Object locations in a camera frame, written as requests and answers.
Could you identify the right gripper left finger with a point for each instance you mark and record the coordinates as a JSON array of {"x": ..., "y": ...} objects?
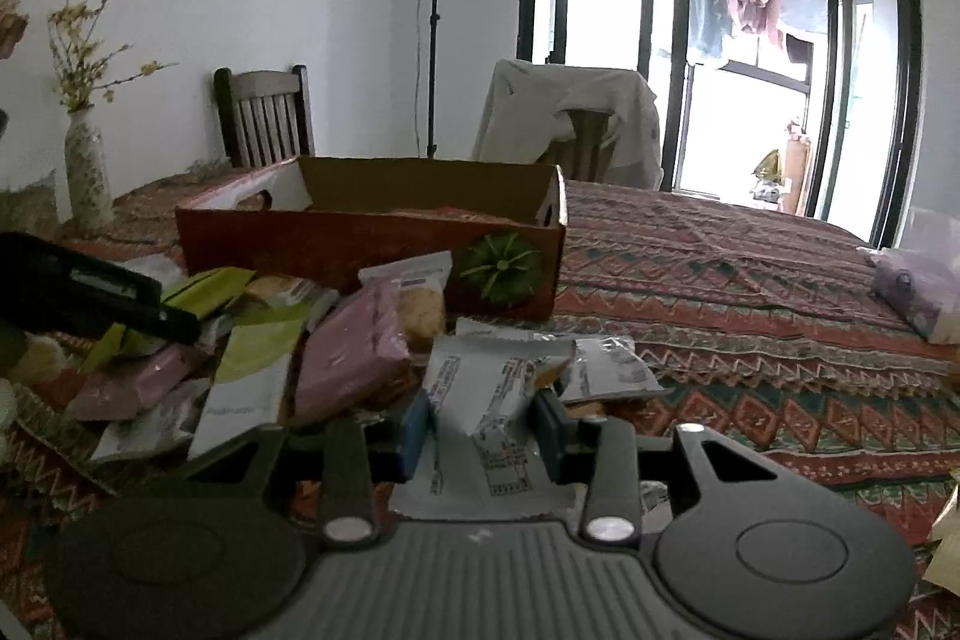
[{"x": 360, "y": 454}]

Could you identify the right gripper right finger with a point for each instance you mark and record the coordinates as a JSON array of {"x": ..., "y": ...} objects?
[{"x": 600, "y": 454}]

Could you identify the white snack packet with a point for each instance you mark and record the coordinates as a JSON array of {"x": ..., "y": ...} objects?
[
  {"x": 603, "y": 367},
  {"x": 479, "y": 463}
]

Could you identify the white floral vase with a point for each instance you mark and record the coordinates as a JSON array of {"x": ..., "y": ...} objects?
[{"x": 85, "y": 166}]

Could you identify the pink snack packet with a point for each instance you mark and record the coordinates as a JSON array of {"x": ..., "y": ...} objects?
[{"x": 352, "y": 353}]

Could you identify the small green snack packet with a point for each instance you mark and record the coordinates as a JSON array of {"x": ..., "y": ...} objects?
[{"x": 249, "y": 387}]

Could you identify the long green snack packet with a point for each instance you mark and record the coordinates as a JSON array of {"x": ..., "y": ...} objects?
[{"x": 187, "y": 302}]

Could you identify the cookie snack packet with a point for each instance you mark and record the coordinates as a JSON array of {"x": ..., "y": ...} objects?
[{"x": 421, "y": 303}]

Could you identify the patterned tablecloth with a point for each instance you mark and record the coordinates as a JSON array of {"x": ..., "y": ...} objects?
[{"x": 759, "y": 325}]

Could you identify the yellow flower branches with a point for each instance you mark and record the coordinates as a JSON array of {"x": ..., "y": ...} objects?
[{"x": 80, "y": 60}]

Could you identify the red cardboard box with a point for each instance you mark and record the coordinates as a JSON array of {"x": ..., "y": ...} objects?
[{"x": 327, "y": 219}]

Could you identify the dark wooden chair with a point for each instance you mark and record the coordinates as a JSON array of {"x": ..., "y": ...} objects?
[{"x": 265, "y": 117}]

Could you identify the chair with draped cloth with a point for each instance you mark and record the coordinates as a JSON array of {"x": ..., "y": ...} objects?
[{"x": 586, "y": 157}]

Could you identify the beige draped garment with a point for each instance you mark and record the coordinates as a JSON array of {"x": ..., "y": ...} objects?
[{"x": 527, "y": 110}]

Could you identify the purple tissue pack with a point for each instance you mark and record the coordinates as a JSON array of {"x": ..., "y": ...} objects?
[{"x": 919, "y": 278}]

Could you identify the black sliding door frame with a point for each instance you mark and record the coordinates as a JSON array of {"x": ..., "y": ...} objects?
[{"x": 822, "y": 126}]

